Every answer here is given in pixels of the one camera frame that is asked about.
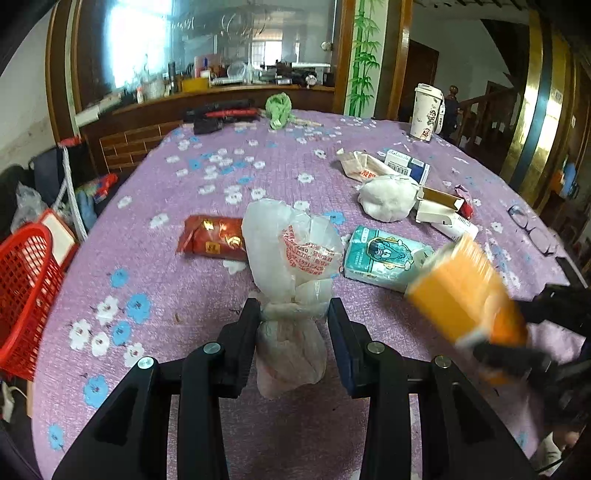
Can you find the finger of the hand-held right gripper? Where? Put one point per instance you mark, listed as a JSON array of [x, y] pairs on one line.
[[558, 307], [512, 360]]

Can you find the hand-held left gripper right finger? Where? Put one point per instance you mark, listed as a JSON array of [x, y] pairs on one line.
[[344, 350]]

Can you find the orange cardboard box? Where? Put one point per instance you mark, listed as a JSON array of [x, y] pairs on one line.
[[457, 286]]

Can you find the white paper sachet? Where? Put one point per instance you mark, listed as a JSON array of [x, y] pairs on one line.
[[362, 166]]

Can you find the white printed tumbler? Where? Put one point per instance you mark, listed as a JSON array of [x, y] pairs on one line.
[[427, 113]]

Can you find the dark backpack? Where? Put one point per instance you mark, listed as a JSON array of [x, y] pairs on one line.
[[48, 170]]

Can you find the white open carton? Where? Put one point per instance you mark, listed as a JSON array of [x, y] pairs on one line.
[[436, 205]]

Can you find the wooden stair railing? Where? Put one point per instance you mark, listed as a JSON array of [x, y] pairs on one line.
[[489, 115]]

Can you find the purple floral tablecloth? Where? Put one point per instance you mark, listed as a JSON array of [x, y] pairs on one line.
[[175, 194]]

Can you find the red foil snack packet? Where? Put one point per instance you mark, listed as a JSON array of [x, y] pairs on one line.
[[210, 237]]

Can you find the eyeglasses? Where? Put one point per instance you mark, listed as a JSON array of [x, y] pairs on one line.
[[538, 235]]

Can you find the white crumpled plastic bag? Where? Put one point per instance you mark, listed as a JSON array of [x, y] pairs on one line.
[[388, 198]]

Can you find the green cloth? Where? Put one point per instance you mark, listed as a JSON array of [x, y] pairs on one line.
[[278, 107]]

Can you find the black square case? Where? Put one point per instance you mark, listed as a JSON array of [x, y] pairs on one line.
[[208, 125]]

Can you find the red flat pouch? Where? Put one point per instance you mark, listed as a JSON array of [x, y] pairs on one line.
[[235, 112]]

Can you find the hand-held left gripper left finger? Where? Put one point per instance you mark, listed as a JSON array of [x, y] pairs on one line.
[[244, 344]]

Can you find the teal tissue pack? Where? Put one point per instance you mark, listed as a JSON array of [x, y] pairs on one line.
[[383, 256]]

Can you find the bamboo painted pillar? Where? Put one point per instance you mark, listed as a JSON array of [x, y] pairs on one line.
[[364, 55]]

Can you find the blue and white medicine box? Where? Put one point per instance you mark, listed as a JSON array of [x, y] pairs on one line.
[[406, 166]]

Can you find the wooden chopsticks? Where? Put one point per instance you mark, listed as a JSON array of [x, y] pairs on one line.
[[308, 122]]

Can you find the black red tools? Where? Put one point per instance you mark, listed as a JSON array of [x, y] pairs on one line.
[[217, 105]]

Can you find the yellow box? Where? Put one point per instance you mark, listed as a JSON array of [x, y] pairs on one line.
[[195, 84]]

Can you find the white knotted plastic bag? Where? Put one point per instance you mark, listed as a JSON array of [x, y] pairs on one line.
[[286, 240]]

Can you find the red plastic basket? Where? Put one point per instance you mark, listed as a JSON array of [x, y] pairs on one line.
[[25, 286]]

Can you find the clear plastic bag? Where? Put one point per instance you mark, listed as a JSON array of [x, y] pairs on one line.
[[28, 205]]

